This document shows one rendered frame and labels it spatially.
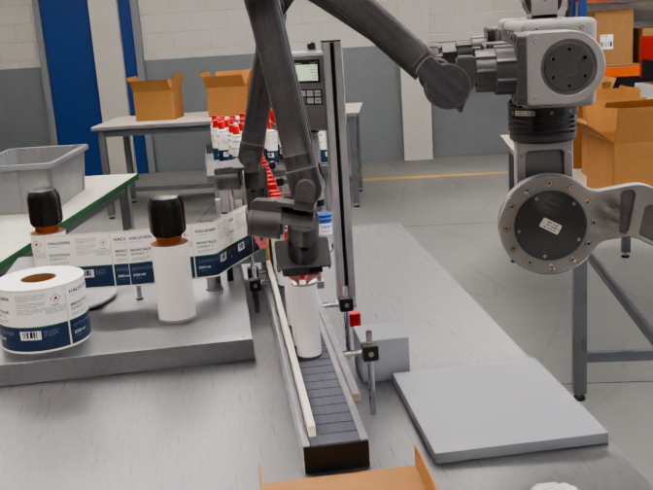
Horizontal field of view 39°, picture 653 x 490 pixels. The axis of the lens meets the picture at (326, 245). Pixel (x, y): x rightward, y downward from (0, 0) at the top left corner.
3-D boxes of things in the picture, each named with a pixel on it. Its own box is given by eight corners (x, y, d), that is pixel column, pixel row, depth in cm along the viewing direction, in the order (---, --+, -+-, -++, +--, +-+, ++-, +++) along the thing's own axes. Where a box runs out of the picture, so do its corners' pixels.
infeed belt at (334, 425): (257, 239, 311) (257, 227, 310) (282, 236, 312) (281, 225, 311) (312, 468, 152) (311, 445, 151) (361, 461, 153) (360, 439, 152)
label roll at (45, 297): (67, 354, 201) (58, 291, 197) (-16, 353, 205) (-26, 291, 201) (105, 324, 220) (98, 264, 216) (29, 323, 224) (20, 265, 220)
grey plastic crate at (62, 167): (15, 192, 457) (8, 148, 452) (94, 188, 456) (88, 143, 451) (-32, 219, 399) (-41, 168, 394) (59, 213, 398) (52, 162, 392)
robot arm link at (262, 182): (264, 164, 223) (267, 160, 228) (236, 166, 223) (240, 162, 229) (266, 192, 224) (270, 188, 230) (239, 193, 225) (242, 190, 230)
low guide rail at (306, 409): (266, 267, 254) (266, 260, 254) (271, 266, 254) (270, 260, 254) (309, 437, 150) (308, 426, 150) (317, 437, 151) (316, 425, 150)
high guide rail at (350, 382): (292, 246, 254) (292, 241, 253) (296, 246, 254) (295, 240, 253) (352, 402, 150) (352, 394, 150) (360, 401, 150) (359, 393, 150)
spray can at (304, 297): (295, 352, 193) (288, 258, 188) (320, 349, 193) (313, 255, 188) (297, 361, 188) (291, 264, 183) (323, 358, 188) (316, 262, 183)
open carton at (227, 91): (200, 119, 764) (195, 73, 755) (212, 113, 806) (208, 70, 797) (252, 116, 758) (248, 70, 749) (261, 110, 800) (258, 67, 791)
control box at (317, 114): (289, 125, 241) (284, 51, 236) (347, 125, 233) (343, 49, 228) (269, 130, 232) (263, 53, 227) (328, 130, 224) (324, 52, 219)
